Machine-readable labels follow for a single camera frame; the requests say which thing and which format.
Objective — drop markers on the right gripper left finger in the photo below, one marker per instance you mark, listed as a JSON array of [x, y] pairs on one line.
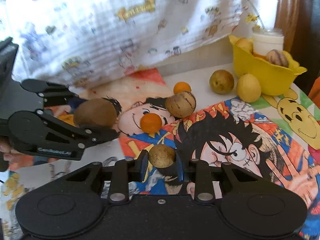
[[124, 172]]

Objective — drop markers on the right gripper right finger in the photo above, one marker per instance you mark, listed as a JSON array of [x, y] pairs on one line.
[[198, 172]]

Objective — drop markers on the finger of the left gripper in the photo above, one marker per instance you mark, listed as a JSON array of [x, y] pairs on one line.
[[52, 94], [59, 135]]

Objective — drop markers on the small brown round fruit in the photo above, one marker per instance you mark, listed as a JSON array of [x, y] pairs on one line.
[[161, 156]]

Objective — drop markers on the large brown kiwi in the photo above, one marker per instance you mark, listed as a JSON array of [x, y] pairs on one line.
[[95, 112]]

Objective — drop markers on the orange kumquat front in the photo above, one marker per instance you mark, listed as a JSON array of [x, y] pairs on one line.
[[150, 123]]

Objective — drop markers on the orange kumquat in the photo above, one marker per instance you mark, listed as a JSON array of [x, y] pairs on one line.
[[150, 123], [181, 87]]

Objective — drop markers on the striped pepino melon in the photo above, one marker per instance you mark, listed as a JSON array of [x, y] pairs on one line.
[[181, 105]]

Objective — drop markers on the green-yellow pear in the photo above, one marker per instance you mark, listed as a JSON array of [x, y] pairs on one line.
[[221, 82]]

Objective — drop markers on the yellow lemon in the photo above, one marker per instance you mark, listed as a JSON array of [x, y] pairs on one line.
[[248, 88]]

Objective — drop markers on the person's left hand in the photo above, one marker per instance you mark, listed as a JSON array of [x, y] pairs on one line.
[[15, 159]]

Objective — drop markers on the colourful cartoon poster mat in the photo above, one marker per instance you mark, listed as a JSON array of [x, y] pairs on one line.
[[266, 184]]

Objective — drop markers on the white cartoon print cloth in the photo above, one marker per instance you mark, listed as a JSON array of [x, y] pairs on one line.
[[83, 43]]

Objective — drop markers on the yellow plastic bowl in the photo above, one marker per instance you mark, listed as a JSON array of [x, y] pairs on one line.
[[274, 80]]

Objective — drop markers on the yellow fruit in bowl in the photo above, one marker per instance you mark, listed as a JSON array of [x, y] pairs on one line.
[[245, 44]]

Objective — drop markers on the white plastic cup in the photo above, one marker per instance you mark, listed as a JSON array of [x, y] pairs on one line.
[[265, 40]]

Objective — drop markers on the dark wooden chair frame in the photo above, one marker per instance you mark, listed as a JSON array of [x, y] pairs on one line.
[[299, 21]]

